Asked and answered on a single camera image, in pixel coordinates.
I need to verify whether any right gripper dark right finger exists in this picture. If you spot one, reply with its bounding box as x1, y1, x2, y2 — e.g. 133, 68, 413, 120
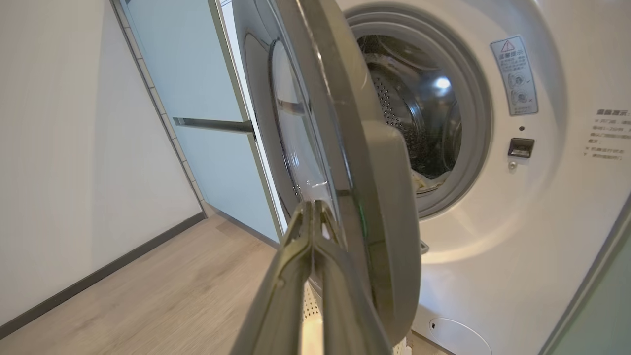
311, 200, 393, 355

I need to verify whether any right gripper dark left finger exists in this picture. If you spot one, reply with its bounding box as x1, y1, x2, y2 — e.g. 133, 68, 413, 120
231, 202, 316, 355

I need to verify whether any round washing machine door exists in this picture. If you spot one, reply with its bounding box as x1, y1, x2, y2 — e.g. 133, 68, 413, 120
231, 0, 423, 347

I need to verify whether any white perforated laundry basket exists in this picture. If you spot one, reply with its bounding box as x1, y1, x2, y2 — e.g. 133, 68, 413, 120
301, 282, 411, 355

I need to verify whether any white washing machine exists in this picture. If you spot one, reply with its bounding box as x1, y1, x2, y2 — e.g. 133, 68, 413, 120
217, 0, 631, 355

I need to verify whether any steel washing machine drum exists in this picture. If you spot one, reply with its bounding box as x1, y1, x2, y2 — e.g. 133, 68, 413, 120
357, 34, 464, 181

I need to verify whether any grey rubber door gasket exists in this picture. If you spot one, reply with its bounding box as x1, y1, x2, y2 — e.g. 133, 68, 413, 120
342, 4, 494, 220

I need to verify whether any dark door latch slot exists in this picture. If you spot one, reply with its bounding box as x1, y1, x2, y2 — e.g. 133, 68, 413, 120
507, 137, 536, 159

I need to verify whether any white cabinet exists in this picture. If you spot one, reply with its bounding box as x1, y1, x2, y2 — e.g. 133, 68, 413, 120
112, 0, 287, 244

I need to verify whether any grey warning sticker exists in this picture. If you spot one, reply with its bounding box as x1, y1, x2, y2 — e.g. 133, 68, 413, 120
490, 35, 539, 117

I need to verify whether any dark wall baseboard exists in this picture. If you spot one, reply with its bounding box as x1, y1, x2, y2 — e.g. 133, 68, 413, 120
0, 212, 206, 341

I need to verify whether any grey bar cabinet handle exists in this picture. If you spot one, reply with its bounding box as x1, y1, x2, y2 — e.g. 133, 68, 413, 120
172, 116, 255, 135

